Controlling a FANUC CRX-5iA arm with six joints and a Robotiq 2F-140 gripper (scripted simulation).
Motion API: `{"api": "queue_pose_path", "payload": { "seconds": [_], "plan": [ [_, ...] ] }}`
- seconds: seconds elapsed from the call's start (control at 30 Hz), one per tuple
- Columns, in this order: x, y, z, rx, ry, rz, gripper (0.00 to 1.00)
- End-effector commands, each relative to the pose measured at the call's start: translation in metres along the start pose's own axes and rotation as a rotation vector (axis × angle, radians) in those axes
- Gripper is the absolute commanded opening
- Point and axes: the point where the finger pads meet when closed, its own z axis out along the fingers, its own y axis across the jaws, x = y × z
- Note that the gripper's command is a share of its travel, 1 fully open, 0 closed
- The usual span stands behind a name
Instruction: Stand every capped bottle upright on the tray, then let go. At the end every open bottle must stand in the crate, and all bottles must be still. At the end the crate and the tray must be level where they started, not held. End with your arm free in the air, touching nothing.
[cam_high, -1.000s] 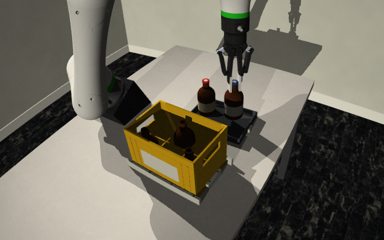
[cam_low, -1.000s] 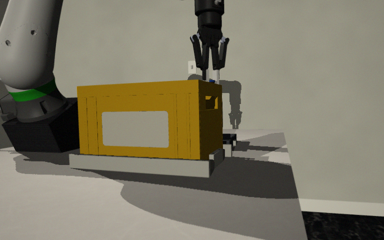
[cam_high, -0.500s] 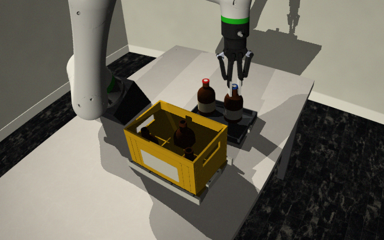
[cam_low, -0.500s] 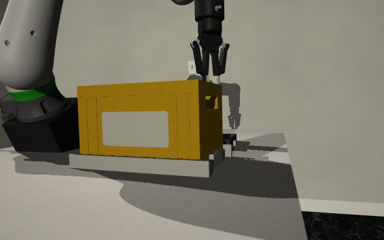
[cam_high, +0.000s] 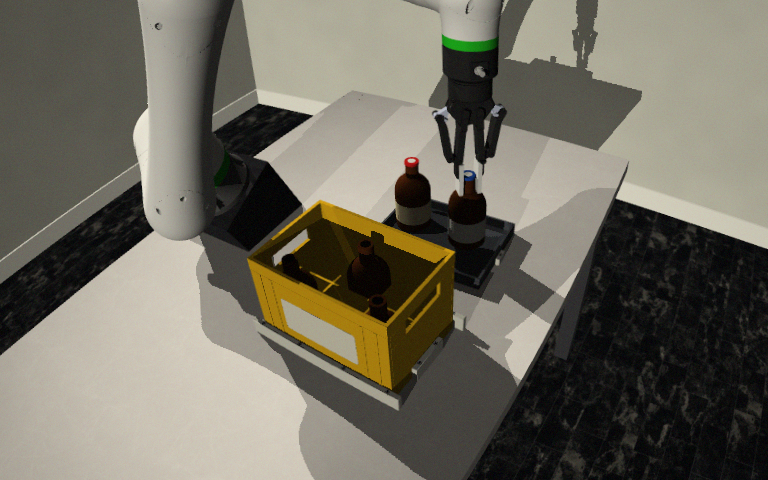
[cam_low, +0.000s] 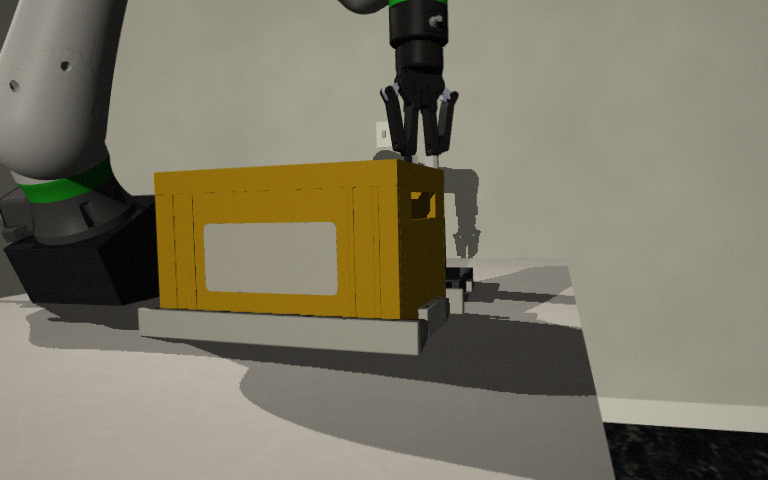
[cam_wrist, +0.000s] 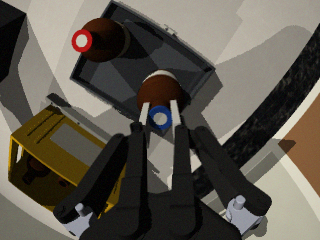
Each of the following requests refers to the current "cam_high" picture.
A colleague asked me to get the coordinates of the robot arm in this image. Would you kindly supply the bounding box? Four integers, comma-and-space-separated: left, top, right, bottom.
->
133, 0, 505, 241

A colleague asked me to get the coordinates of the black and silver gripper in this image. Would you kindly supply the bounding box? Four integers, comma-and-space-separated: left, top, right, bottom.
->
432, 77, 507, 196

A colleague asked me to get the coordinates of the grey flat rail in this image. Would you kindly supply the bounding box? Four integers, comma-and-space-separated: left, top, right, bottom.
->
253, 311, 466, 411

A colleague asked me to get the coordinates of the yellow wooden crate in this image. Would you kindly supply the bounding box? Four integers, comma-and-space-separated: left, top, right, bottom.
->
257, 205, 455, 394

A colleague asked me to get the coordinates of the brown glass bottle with white label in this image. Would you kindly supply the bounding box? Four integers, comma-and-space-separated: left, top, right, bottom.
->
448, 170, 487, 250

